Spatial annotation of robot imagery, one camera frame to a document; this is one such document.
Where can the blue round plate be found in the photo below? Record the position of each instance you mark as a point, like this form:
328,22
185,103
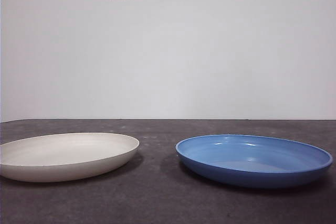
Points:
249,176

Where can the white round plate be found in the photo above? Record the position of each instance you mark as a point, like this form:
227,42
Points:
65,153

